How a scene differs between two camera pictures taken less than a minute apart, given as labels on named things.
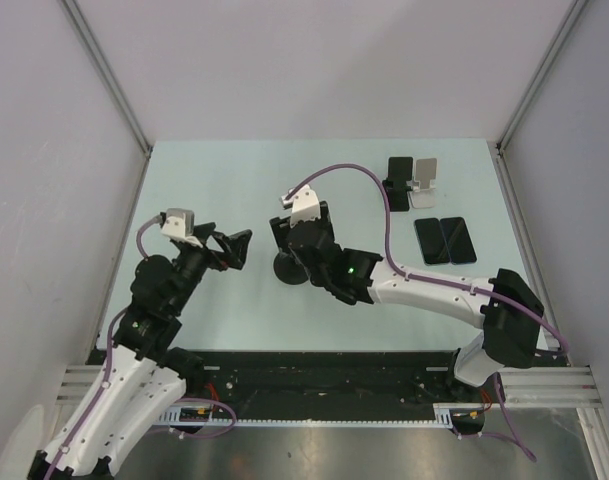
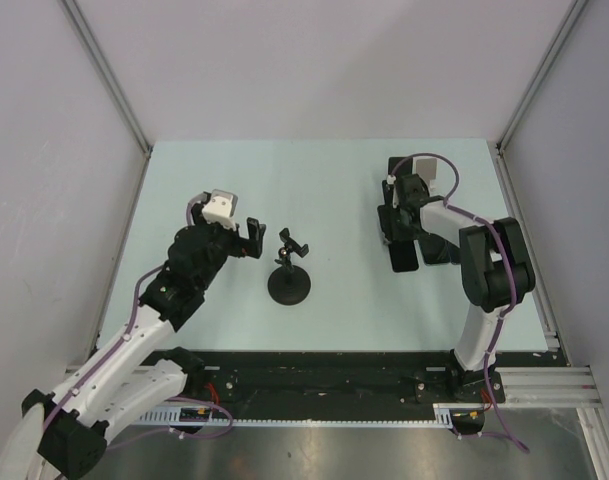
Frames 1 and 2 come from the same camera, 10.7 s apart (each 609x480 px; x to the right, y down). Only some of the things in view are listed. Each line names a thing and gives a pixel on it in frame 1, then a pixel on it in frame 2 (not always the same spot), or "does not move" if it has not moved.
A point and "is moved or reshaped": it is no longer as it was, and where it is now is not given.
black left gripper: (234, 246) -> (244, 246)
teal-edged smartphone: (431, 241) does not move
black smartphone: (303, 234) -> (403, 256)
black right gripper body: (316, 276) -> (401, 231)
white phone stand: (424, 192) does not move
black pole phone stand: (288, 270) is moved or reshaped
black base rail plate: (324, 379) does not move
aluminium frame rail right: (573, 387) does not move
